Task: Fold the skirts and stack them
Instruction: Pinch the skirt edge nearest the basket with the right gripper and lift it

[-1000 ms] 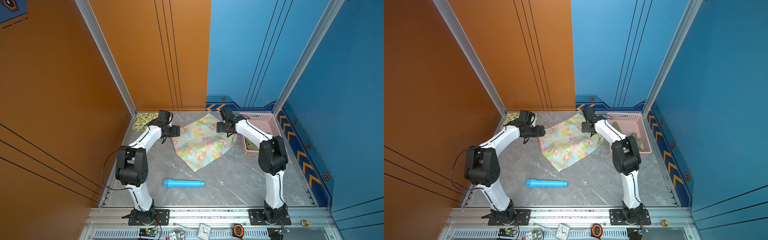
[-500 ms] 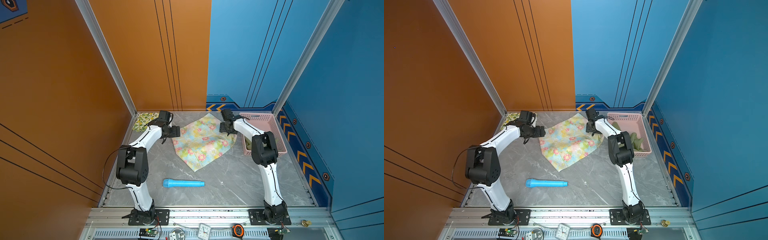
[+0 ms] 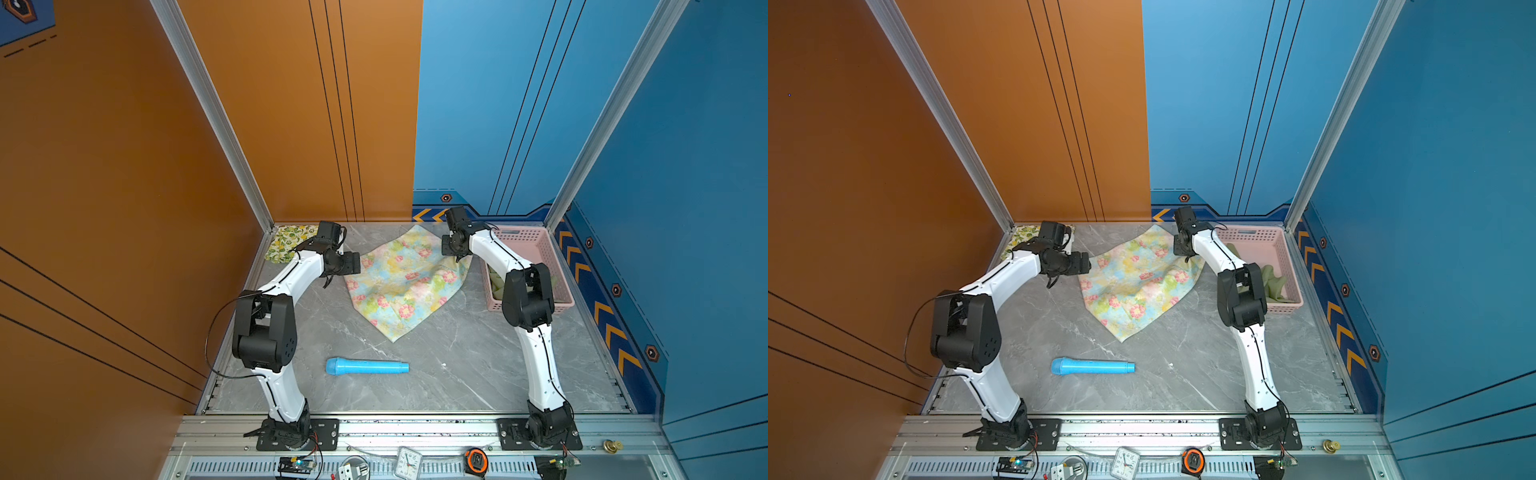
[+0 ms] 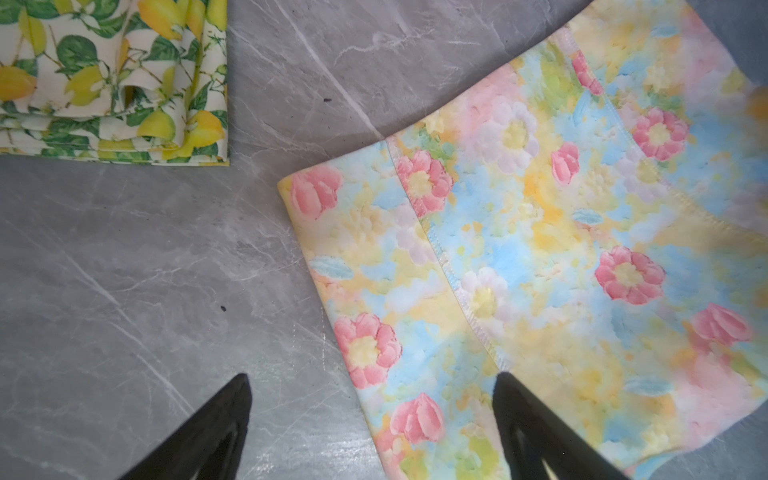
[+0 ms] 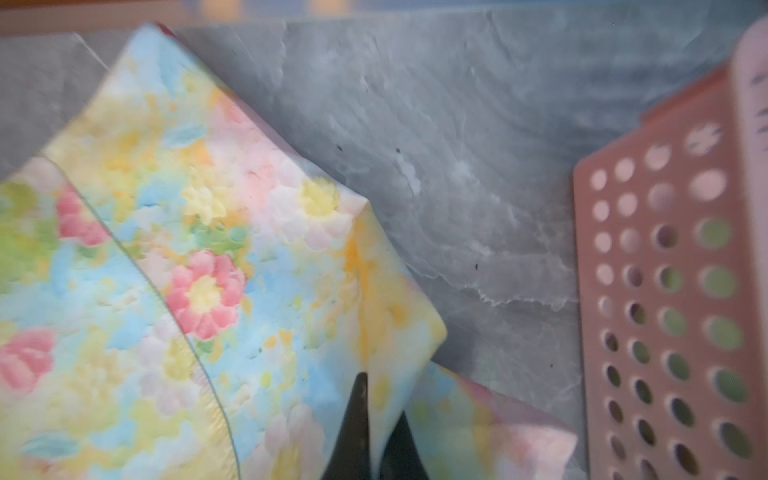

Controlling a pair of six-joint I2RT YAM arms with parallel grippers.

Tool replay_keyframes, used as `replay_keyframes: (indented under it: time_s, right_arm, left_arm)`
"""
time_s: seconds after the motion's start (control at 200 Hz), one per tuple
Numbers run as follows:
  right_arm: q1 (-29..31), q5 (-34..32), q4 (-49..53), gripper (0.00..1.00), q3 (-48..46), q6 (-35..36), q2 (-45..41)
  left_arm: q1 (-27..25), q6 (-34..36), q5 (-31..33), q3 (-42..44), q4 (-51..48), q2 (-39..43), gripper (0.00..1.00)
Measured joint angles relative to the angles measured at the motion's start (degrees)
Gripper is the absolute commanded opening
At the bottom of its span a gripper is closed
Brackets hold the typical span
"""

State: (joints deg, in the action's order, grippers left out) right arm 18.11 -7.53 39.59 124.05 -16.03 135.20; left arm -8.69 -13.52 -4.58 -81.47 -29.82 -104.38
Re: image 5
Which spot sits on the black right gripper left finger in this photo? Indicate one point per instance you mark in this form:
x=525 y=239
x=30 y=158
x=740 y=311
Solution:
x=350 y=458

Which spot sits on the pink perforated plastic basket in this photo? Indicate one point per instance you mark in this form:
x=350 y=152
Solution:
x=671 y=247

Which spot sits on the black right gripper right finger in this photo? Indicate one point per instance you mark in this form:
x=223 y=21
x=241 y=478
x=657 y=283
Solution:
x=400 y=459

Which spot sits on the pastel floral skirt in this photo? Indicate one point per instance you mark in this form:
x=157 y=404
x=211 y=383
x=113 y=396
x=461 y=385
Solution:
x=183 y=296

